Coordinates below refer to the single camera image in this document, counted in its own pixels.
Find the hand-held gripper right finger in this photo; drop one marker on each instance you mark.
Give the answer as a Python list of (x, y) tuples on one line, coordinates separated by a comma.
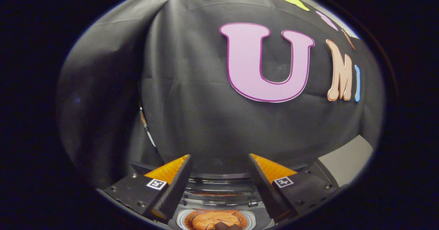
[(265, 192)]

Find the black backdrop cloth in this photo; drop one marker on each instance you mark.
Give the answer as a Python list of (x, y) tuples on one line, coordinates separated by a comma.
[(192, 103)]

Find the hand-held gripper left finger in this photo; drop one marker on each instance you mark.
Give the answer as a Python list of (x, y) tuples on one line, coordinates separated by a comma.
[(175, 189)]

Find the orange polo shirt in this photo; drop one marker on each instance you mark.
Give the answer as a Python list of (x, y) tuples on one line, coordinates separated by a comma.
[(212, 220)]

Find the grey washing machine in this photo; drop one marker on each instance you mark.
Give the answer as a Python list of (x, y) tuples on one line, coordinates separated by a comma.
[(219, 189)]

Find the white cabinet with dark frame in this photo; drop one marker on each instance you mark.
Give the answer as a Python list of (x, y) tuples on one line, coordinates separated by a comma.
[(346, 161)]

